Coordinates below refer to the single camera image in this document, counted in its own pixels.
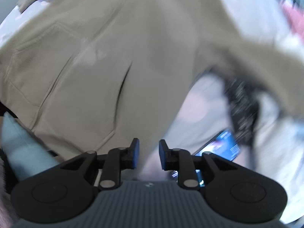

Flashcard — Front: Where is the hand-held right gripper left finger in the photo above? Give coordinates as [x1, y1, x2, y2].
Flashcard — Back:
[59, 138, 141, 191]

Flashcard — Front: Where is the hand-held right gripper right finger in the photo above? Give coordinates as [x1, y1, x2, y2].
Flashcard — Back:
[158, 139, 238, 191]

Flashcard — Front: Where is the beige jacket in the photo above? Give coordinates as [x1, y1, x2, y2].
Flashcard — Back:
[0, 0, 304, 171]

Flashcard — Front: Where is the smartphone with lit screen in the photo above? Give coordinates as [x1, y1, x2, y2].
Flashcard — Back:
[192, 129, 242, 186]

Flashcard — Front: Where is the black patterned cloth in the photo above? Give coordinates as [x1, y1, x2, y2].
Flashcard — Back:
[202, 68, 262, 148]

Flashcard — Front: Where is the light blue cloth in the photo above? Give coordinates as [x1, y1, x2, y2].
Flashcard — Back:
[1, 112, 60, 181]

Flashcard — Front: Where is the pink cloth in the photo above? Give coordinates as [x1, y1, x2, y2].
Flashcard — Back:
[280, 2, 304, 35]

